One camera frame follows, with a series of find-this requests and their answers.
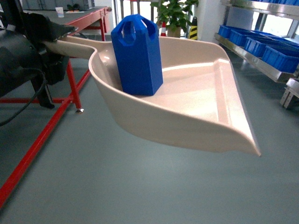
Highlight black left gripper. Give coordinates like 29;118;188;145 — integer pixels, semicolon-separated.
21;13;77;109

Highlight blue plastic jug part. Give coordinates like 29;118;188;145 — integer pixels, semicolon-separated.
111;14;163;96

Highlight beige plastic dustpan tray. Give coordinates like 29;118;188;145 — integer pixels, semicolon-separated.
51;37;261;155

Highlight steel shelf rack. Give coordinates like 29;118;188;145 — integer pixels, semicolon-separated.
214;0;299;109

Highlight white paper cup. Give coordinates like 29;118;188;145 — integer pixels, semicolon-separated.
55;7;64;18

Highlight grey plastic crate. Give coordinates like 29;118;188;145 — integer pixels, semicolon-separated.
22;0;95;11

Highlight red white traffic cone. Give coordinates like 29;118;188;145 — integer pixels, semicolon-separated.
160;22;166;37

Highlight green potted plant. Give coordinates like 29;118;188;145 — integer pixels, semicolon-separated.
150;0;199;37

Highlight yellow black traffic cone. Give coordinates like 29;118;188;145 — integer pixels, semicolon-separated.
188;17;198;40

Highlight black cable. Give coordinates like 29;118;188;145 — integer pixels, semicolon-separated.
0;67;48;127

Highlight red table frame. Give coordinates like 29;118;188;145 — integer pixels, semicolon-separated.
0;6;112;207

